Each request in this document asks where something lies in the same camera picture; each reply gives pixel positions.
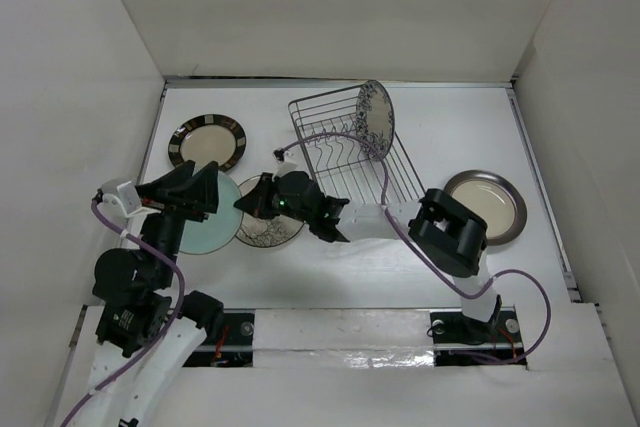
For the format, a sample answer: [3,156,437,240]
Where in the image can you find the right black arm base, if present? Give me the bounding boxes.
[426,307,525,367]

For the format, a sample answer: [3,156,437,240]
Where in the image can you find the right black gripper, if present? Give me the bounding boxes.
[234,172,313,225]

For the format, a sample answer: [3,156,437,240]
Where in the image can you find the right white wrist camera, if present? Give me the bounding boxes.
[273,148,298,178]

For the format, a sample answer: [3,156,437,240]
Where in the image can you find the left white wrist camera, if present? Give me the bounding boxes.
[99,179,145,218]

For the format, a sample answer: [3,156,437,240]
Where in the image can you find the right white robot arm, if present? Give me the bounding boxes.
[234,171,501,345]

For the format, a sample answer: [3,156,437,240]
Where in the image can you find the blue floral white plate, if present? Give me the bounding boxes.
[353,80,395,159]

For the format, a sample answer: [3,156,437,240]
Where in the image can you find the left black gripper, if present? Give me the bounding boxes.
[137,157,218,284]

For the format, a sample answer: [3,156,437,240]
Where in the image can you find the cream plate with tree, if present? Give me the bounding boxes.
[234,174,306,249]

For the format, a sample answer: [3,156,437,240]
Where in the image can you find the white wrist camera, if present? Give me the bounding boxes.
[273,148,298,178]
[99,179,145,218]

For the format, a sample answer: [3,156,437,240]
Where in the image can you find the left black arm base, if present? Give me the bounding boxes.
[183,309,255,368]

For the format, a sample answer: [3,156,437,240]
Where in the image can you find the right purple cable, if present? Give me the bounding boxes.
[274,132,554,366]

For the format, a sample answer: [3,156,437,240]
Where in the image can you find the light green glass plate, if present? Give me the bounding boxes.
[179,172,243,255]

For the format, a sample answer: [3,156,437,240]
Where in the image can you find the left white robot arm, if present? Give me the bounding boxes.
[64,161,224,426]

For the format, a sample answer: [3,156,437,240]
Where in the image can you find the dark rim cream plate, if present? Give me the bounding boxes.
[444,170,528,246]

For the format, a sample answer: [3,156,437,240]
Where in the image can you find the grey wire dish rack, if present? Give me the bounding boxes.
[287,85,429,238]

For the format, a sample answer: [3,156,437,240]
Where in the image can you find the brown striped rim plate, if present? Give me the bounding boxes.
[167,114,247,172]

